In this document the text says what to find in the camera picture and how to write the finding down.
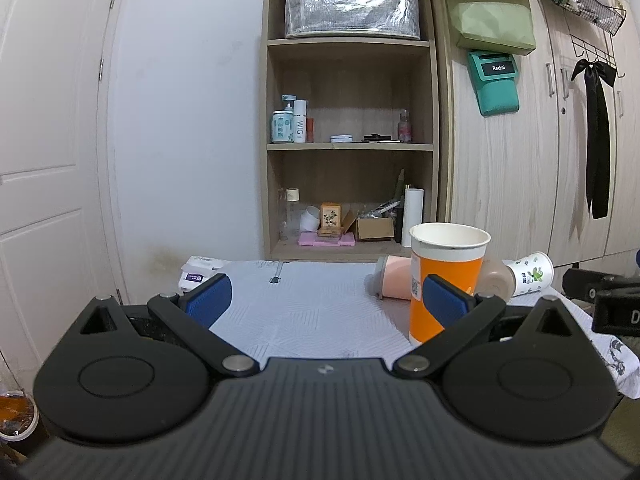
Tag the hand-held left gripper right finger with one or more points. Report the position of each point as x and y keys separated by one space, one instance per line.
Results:
x=442 y=302

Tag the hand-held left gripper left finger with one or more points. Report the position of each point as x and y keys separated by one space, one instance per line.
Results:
x=207 y=301

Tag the pink plastic cup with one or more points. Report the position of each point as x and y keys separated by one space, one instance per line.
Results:
x=395 y=277

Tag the white paper cup green print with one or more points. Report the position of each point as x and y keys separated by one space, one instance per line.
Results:
x=532 y=272

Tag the orange paper cup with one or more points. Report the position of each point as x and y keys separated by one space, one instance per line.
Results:
x=450 y=270

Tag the small white cup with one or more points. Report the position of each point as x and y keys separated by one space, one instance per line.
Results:
x=310 y=219

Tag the white tissue packet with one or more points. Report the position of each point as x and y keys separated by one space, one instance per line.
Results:
x=197 y=269

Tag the white paper roll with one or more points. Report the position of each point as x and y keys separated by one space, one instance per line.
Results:
x=413 y=210

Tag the open cardboard box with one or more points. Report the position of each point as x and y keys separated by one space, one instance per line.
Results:
x=375 y=229

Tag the white patterned table cloth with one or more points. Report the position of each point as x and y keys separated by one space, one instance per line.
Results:
x=310 y=310

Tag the dark tall bottle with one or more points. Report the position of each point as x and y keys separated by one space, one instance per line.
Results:
x=399 y=205

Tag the glass bottle cream cap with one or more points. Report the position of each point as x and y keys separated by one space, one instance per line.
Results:
x=292 y=212

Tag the flat pink box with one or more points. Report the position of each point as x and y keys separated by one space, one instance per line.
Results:
x=325 y=241

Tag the small wooden box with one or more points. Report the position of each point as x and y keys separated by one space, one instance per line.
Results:
x=330 y=232

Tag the floral print box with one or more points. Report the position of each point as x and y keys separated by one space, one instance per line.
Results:
x=331 y=216

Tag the wooden wardrobe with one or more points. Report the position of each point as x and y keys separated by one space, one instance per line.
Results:
x=505 y=175

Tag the black flat item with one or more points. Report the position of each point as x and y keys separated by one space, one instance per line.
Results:
x=380 y=137

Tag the pink clear bottle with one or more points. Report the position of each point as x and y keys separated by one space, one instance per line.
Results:
x=405 y=129

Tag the black ribbon bow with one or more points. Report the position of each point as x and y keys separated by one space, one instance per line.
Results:
x=597 y=125

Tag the teal pump bottle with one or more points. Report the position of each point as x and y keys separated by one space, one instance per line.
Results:
x=282 y=127

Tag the white round tin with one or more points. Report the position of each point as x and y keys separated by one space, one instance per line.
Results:
x=341 y=138

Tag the small red bottle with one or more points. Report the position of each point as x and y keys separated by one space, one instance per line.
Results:
x=310 y=131

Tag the tall white bottle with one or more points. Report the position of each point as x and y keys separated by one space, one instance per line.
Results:
x=299 y=122

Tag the white door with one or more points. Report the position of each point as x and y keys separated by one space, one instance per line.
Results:
x=45 y=160

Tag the teal pouch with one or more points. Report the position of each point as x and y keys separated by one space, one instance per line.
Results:
x=495 y=92

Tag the white bucket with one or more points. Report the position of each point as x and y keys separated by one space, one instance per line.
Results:
x=17 y=417

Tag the wooden shelf unit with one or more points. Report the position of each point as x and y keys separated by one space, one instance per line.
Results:
x=350 y=90

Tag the green cloth bag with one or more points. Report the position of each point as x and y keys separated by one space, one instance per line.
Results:
x=490 y=22

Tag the plastic-wrapped grey storage box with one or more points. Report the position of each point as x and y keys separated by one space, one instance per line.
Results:
x=352 y=10

